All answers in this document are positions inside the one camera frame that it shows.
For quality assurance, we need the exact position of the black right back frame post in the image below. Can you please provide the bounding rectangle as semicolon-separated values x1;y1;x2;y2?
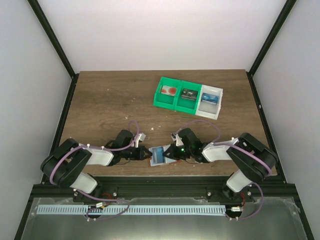
249;0;298;76

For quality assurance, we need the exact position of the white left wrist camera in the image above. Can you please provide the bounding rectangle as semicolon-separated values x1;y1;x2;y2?
134;132;146;148

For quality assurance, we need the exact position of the black VIP card stack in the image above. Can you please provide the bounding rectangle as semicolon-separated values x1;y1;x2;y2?
180;88;198;101

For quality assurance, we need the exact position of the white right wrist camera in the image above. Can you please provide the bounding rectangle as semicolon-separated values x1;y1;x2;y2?
171;133;184;147

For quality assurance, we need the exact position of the red white card stack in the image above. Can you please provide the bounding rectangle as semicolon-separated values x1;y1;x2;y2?
160;85;177;96

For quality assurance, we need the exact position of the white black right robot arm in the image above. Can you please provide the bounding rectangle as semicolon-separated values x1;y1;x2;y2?
162;128;279;200

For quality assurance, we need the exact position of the middle green plastic bin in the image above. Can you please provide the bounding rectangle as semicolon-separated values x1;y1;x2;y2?
175;80;202;115

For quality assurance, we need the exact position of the black frame post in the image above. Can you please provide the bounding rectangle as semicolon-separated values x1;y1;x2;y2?
249;0;298;76
26;0;77;77

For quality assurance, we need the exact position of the green plastic bin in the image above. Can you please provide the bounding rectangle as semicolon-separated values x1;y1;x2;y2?
153;76;182;110
175;80;202;115

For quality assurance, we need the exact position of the light blue slotted cable duct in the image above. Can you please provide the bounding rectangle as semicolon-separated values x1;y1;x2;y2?
36;204;226;216

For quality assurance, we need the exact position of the brown leather card holder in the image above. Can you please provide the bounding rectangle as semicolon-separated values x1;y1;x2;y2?
148;145;179;167

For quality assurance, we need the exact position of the left green plastic bin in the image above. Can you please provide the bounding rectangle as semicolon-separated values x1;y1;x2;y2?
153;76;182;110

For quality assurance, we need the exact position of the blue card stack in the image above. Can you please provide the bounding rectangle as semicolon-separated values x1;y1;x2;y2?
201;92;219;105

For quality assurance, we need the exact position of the white plastic bin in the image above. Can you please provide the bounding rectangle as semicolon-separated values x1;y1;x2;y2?
195;84;223;120

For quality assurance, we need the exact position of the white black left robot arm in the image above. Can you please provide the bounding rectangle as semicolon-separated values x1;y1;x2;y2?
40;129;153;195

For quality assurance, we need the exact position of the black left back frame post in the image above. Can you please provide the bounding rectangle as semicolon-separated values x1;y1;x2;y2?
26;0;77;77

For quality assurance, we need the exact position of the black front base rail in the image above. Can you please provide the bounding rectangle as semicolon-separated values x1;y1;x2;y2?
32;175;297;204

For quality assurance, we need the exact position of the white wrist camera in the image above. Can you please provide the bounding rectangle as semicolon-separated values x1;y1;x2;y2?
171;133;184;147
134;132;146;148

